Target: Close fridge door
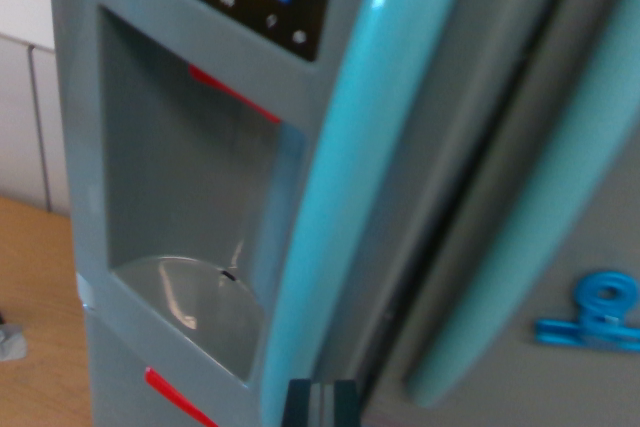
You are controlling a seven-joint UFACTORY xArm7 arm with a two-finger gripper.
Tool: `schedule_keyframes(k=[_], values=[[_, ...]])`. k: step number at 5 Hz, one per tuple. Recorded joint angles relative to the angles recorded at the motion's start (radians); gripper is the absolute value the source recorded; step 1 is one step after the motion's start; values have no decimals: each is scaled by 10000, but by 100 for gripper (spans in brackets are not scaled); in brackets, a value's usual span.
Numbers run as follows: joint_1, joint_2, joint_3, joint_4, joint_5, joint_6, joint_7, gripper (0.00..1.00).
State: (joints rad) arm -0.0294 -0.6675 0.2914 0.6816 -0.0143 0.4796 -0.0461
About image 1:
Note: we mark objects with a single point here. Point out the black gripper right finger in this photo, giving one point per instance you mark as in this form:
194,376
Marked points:
345,407

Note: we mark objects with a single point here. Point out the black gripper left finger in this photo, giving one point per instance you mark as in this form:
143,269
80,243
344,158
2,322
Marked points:
300,407

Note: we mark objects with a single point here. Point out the black fridge display panel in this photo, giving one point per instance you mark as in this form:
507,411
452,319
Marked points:
250,2

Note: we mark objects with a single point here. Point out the red tape strip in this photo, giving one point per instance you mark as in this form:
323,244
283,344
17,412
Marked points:
235,94
175,399

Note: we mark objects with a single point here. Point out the small blue clip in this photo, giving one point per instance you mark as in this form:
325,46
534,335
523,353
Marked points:
600,332

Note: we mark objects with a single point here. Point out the crumpled grey tape wad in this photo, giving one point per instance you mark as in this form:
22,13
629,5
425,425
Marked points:
12,344

